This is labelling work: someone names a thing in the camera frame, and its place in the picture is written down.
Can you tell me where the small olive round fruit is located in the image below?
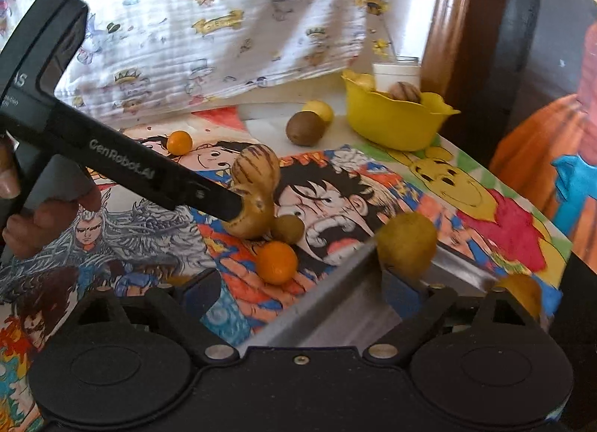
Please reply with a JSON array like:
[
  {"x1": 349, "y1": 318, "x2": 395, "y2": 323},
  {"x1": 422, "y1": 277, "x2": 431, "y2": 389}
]
[{"x1": 272, "y1": 214, "x2": 304, "y2": 245}]

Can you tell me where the striped pepino melon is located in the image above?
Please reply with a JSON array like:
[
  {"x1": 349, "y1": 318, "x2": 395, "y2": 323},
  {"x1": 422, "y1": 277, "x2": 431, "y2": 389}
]
[
  {"x1": 388, "y1": 81, "x2": 424, "y2": 103},
  {"x1": 232, "y1": 144, "x2": 281, "y2": 197}
]

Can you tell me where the small orange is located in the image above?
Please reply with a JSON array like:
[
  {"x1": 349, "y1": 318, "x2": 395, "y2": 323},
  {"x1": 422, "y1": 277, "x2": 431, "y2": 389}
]
[{"x1": 167, "y1": 130, "x2": 193, "y2": 155}]

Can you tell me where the yellow plastic bowl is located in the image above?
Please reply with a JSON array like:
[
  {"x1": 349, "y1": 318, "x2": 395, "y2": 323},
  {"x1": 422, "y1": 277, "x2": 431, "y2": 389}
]
[{"x1": 341, "y1": 69, "x2": 462, "y2": 152}]

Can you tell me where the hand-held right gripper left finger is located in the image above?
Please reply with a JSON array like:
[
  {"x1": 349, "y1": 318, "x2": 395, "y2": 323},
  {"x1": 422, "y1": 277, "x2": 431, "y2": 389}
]
[{"x1": 77, "y1": 268, "x2": 238, "y2": 364}]

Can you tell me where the olive brown round fruit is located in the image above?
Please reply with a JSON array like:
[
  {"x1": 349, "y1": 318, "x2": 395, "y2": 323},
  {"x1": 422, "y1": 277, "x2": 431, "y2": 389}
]
[{"x1": 375, "y1": 213, "x2": 439, "y2": 276}]

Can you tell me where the tan spotted fruit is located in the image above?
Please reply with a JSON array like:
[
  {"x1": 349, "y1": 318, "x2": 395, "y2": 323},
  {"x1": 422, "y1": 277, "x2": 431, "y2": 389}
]
[{"x1": 223, "y1": 190, "x2": 276, "y2": 241}]

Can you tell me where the brown wooden frame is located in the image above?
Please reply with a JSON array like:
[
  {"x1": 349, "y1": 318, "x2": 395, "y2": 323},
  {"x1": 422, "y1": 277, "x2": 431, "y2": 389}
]
[{"x1": 420, "y1": 0, "x2": 495, "y2": 101}]

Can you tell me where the white glass jar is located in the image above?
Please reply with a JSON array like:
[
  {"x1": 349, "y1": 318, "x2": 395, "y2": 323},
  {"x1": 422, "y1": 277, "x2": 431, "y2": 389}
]
[{"x1": 372, "y1": 56, "x2": 421, "y2": 93}]

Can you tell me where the yellow round fruit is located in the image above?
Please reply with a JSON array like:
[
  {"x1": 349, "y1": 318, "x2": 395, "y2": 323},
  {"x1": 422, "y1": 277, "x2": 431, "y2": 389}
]
[{"x1": 301, "y1": 100, "x2": 335, "y2": 124}]

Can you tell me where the yellow pear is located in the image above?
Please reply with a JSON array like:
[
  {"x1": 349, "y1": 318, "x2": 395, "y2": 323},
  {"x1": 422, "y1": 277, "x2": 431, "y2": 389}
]
[{"x1": 347, "y1": 71, "x2": 378, "y2": 91}]

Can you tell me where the white cartoon printed blanket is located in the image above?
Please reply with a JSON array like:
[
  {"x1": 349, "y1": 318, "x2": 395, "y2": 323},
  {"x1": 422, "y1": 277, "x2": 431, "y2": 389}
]
[{"x1": 0, "y1": 0, "x2": 397, "y2": 118}]

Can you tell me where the brown kiwi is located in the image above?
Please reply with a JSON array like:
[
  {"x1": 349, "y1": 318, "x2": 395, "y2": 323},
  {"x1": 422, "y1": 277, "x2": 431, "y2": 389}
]
[{"x1": 285, "y1": 111, "x2": 326, "y2": 147}]

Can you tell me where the person's left hand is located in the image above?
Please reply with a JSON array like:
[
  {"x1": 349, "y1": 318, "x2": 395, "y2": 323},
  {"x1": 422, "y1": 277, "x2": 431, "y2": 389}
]
[{"x1": 0, "y1": 136, "x2": 102, "y2": 259}]

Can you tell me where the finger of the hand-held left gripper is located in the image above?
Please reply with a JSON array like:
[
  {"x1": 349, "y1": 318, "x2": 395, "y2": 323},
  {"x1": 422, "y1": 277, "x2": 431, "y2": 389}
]
[{"x1": 153, "y1": 162, "x2": 244, "y2": 224}]

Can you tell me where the colourful printed cloth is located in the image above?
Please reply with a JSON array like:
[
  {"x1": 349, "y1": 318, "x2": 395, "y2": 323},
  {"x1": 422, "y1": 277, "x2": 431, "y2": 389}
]
[{"x1": 487, "y1": 22, "x2": 597, "y2": 256}]

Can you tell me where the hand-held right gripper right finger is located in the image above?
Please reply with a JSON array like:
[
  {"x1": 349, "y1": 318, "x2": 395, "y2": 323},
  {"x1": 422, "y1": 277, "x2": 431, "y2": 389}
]
[{"x1": 364, "y1": 268, "x2": 553, "y2": 363}]

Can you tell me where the colourful cartoon table mat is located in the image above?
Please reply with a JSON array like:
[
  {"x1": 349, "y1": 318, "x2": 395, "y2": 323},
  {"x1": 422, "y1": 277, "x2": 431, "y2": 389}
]
[{"x1": 0, "y1": 106, "x2": 573, "y2": 432}]

